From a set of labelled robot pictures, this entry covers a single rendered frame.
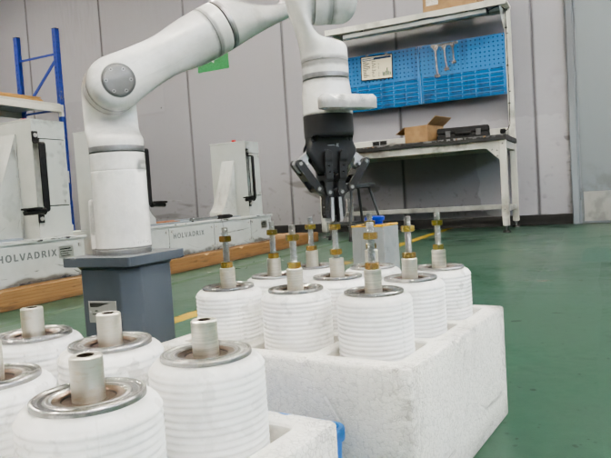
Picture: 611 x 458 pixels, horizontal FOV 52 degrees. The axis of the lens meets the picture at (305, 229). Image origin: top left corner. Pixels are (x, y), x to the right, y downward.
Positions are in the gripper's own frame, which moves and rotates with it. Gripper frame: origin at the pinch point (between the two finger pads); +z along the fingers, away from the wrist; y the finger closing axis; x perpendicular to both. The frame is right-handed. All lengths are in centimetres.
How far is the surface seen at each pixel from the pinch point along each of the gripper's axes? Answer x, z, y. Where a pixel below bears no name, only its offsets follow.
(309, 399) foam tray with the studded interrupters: 15.7, 22.3, 13.5
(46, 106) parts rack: -570, -101, -3
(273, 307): 8.4, 11.9, 14.4
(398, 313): 21.2, 12.3, 3.6
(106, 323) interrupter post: 23.9, 8.0, 37.4
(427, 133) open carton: -346, -46, -285
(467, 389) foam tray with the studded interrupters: 17.2, 25.3, -9.7
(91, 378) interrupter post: 40, 8, 41
